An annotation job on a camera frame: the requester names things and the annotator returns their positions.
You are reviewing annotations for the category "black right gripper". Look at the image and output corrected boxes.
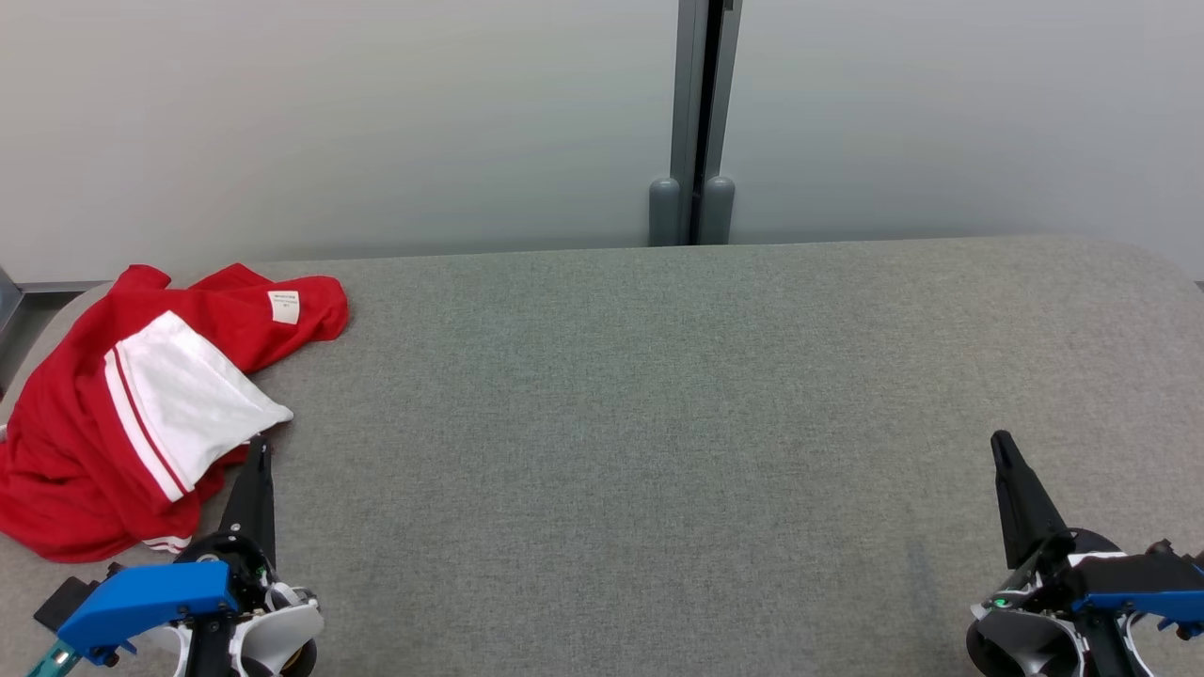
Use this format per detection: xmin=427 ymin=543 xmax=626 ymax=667
xmin=974 ymin=430 xmax=1120 ymax=619

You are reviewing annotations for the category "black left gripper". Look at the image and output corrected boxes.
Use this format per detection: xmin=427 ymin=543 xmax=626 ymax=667
xmin=179 ymin=434 xmax=283 ymax=612

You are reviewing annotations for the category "red white striped jersey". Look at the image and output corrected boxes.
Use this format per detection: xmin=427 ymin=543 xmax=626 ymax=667
xmin=0 ymin=264 xmax=294 ymax=563

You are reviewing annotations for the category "teal left camera connector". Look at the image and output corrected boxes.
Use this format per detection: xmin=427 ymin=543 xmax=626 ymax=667
xmin=26 ymin=642 xmax=81 ymax=677

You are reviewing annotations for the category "grey rounded post foot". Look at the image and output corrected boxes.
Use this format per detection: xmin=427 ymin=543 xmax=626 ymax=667
xmin=648 ymin=177 xmax=681 ymax=247
xmin=700 ymin=175 xmax=737 ymax=245

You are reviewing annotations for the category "grey metal partition post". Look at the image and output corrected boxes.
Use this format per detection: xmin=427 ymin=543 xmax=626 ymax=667
xmin=670 ymin=0 xmax=744 ymax=245

